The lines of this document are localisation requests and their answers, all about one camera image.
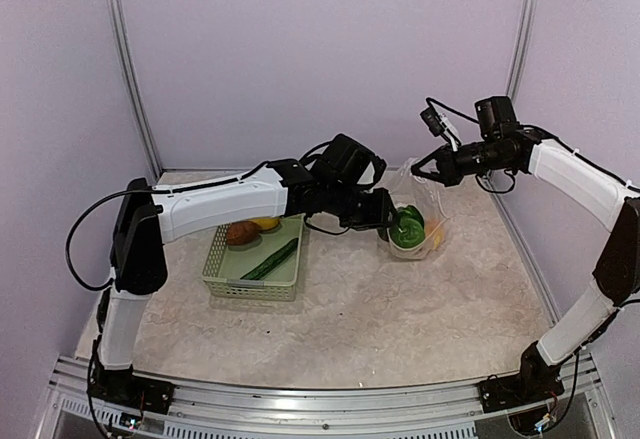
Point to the yellow lemon toy back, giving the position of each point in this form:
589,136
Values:
266,223

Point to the green bok choy toy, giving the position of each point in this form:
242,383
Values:
408,231

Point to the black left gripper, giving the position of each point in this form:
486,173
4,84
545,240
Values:
379,217

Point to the brown round cake toy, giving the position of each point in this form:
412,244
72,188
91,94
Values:
242,233

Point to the aluminium frame post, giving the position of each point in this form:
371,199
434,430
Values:
520,53
118,25

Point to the beige perforated plastic basket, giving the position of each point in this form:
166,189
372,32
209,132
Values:
225,265

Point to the left aluminium frame post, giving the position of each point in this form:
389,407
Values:
118,25

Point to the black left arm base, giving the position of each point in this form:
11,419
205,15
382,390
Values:
125,388

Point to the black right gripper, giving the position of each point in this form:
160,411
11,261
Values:
449,171

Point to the clear zip top bag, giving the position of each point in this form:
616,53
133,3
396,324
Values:
406,189

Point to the dark green cucumber toy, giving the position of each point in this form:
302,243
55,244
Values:
272,262

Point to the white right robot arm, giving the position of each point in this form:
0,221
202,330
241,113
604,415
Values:
610,259

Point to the front aluminium rail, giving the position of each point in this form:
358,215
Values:
201,409

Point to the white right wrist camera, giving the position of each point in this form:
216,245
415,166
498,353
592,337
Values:
440,126

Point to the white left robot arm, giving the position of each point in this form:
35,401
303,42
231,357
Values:
152,217

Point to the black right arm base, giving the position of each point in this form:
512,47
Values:
522,389

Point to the right aluminium frame post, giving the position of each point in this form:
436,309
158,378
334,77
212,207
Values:
520,53

